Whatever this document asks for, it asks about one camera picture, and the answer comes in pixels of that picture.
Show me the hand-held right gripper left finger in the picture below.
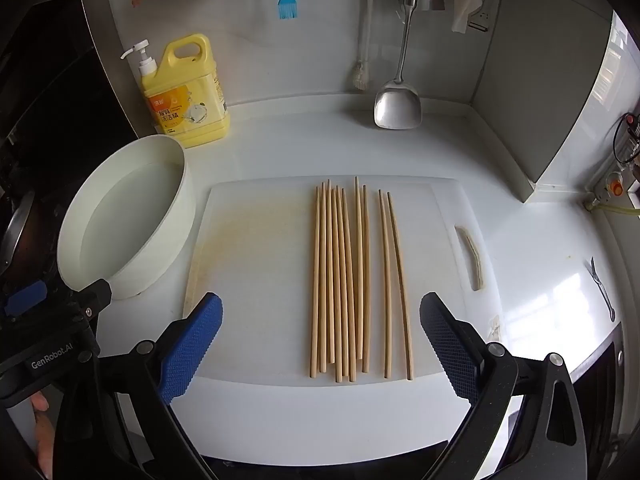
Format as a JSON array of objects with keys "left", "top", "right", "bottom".
[{"left": 54, "top": 291, "right": 224, "bottom": 480}]

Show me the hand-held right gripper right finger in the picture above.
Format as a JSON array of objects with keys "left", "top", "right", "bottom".
[{"left": 419, "top": 291, "right": 588, "bottom": 480}]

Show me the wall device with black cable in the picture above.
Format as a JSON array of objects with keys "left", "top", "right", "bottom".
[{"left": 613, "top": 112, "right": 640, "bottom": 167}]

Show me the white long-handled dish brush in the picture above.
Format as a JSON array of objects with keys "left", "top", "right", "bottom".
[{"left": 350, "top": 0, "right": 376, "bottom": 93}]

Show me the metal wok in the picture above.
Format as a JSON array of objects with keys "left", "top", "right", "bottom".
[{"left": 0, "top": 187, "right": 40, "bottom": 281}]

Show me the stainless steel spatula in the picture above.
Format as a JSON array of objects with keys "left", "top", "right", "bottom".
[{"left": 373, "top": 0, "right": 423, "bottom": 131}]

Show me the white round basin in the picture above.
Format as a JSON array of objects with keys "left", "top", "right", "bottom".
[{"left": 56, "top": 134, "right": 195, "bottom": 301}]

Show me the white plastic cutting board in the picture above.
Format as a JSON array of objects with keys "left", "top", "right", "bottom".
[{"left": 181, "top": 175, "right": 503, "bottom": 389}]

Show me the yellow dish soap pump bottle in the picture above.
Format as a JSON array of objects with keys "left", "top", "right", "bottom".
[{"left": 120, "top": 34, "right": 232, "bottom": 150}]

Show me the yellow hose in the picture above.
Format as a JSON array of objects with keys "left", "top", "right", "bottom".
[{"left": 586, "top": 200, "right": 640, "bottom": 217}]

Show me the white fitting with orange knob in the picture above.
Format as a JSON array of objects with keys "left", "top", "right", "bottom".
[{"left": 585, "top": 170, "right": 627, "bottom": 211}]

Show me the bunch of wooden chopsticks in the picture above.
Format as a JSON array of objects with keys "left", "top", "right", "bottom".
[{"left": 308, "top": 176, "right": 416, "bottom": 384}]

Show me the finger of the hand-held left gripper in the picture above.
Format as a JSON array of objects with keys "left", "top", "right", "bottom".
[
  {"left": 0, "top": 281, "right": 51, "bottom": 322},
  {"left": 59, "top": 278, "right": 113, "bottom": 326}
]

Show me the metal fork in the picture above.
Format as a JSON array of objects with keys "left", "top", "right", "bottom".
[{"left": 589, "top": 256, "right": 617, "bottom": 322}]

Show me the person's left hand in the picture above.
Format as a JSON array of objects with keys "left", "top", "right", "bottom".
[{"left": 29, "top": 394, "right": 54, "bottom": 480}]

